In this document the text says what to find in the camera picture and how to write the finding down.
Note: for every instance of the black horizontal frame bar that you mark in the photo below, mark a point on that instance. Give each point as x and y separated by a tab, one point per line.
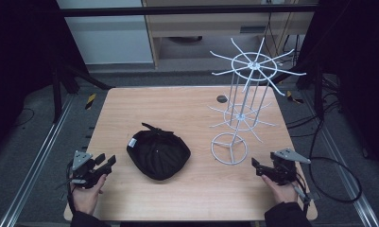
177	10

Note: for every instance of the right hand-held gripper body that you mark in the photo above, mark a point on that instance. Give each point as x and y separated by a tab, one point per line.
284	167

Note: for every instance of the white cabinet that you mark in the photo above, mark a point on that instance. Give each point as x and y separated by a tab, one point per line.
108	41

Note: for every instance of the person's left hand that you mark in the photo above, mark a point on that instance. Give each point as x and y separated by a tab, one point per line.
88	197

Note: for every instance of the black metal stand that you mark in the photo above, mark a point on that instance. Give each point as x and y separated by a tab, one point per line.
59	82

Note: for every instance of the yellow black striped marker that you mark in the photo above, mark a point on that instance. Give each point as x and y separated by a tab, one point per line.
90	101
293	98

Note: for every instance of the black cap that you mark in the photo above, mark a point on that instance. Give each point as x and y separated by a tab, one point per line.
158	154

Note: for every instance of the person's right hand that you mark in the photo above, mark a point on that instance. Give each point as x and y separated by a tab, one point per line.
281	192

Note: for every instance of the aluminium floor rail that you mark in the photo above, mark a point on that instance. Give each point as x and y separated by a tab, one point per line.
344	164
32	167

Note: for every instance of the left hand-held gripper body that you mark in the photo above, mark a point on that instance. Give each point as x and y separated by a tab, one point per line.
83	170

